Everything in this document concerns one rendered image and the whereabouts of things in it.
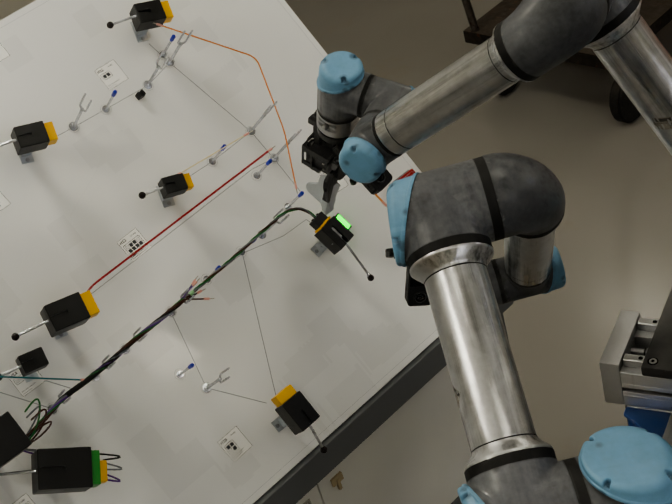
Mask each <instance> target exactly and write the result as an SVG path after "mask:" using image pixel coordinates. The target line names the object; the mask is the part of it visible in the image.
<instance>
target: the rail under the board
mask: <svg viewBox="0 0 672 504"><path fill-rule="evenodd" d="M513 303H514V302H513V301H512V302H509V303H505V304H502V305H499V306H498V307H499V310H500V314H502V313H503V312H505V311H506V310H507V309H508V308H509V307H510V306H511V305H512V304H513ZM446 365H447V364H446V360H445V357H444V353H443V349H442V346H441V342H440V339H439V337H438V338H437V339H436V340H435V341H433V342H432V343H431V344H430V345H429V346H428V347H427V348H426V349H425V350H423V351H422V352H421V353H420V354H419V355H418V356H417V357H416V358H415V359H413V360H412V361H411V362H410V363H409V364H408V365H407V366H406V367H405V368H403V369H402V370H401V371H400V372H399V373H398V374H397V375H396V376H395V377H393V378H392V379H391V380H390V381H389V382H388V383H387V384H386V385H385V386H383V387H382V388H381V389H380V390H379V391H378V392H377V393H376V394H375V395H373V396H372V397H371V398H370V399H369V400H368V401H367V402H366V403H365V404H363V405H362V406H361V407H360V408H359V409H358V410H357V411H356V412H355V413H353V414H352V415H351V416H350V417H349V418H348V419H347V420H346V421H345V422H343V423H342V424H341V425H340V426H339V427H338V428H337V429H336V430H335V431H333V432H332V433H331V434H330V435H329V436H328V437H327V438H326V439H325V440H323V441H322V442H321V443H322V445H323V446H326V447H327V452H326V453H321V451H320V448H321V447H320V445H318V446H317V447H316V448H315V449H313V450H312V451H311V452H310V453H309V454H308V455H307V456H306V457H305V458H303V459H302V460H301V461H300V462H299V463H298V464H297V465H296V466H295V467H293V468H292V469H291V470H290V471H289V472H288V473H287V474H286V475H285V476H283V477H282V478H281V479H280V480H279V481H278V482H277V483H276V484H275V485H273V486H272V487H271V488H270V489H269V490H268V491H267V492H266V493H265V494H263V495H262V496H261V497H260V498H259V499H258V500H257V501H256V502H255V503H254V504H296V503H297V502H298V501H299V500H300V499H302V498H303V497H304V496H305V495H306V494H307V493H308V492H309V491H310V490H311V489H312V488H314V487H315V486H316V485H317V484H318V483H319V482H320V481H321V480H322V479H323V478H324V477H325V476H327V475H328V474H329V473H330V472H331V471H332V470H333V469H334V468H335V467H336V466H337V465H338V464H340V463H341V462H342V461H343V460H344V459H345V458H346V457H347V456H348V455H349V454H350V453H352V452H353V451H354V450H355V449H356V448H357V447H358V446H359V445H360V444H361V443H362V442H363V441H365V440H366V439H367V438H368V437H369V436H370V435H371V434H372V433H373V432H374V431H375V430H376V429H378V428H379V427H380V426H381V425H382V424H383V423H384V422H385V421H386V420H387V419H388V418H389V417H391V416H392V415H393V414H394V413H395V412H396V411H397V410H398V409H399V408H400V407H401V406H403V405H404V404H405V403H406V402H407V401H408V400H409V399H410V398H411V397H412V396H413V395H414V394H416V393H417V392H418V391H419V390H420V389H421V388H422V387H423V386H424V385H425V384H426V383H427V382H429V381H430V380H431V379H432V378H433V377H434V376H435V375H436V374H437V373H438V372H439V371H441V370H442V369H443V368H444V367H445V366H446Z"/></svg>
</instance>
